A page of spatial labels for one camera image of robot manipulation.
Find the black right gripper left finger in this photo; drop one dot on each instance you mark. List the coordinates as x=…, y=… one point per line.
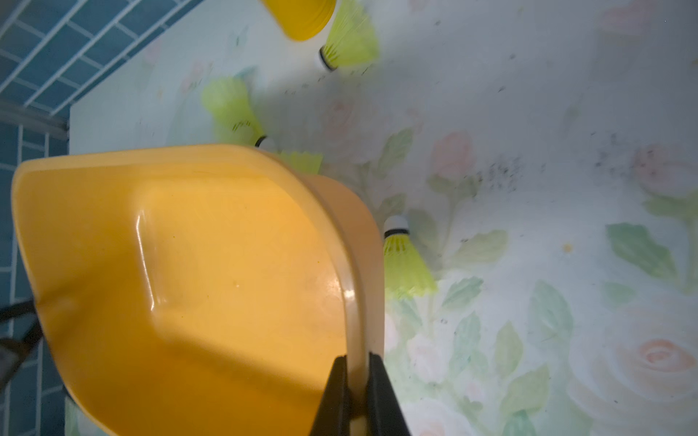
x=333, y=415

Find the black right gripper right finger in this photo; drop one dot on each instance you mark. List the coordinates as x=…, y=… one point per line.
x=385, y=417

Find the yellow pen holder cup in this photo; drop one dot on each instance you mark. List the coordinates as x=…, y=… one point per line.
x=300, y=20

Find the yellow-green shuttlecock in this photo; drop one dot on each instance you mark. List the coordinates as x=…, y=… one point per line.
x=352, y=39
x=303, y=162
x=406, y=273
x=227, y=99

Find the orange plastic storage box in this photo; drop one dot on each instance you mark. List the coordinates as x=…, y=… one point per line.
x=200, y=290

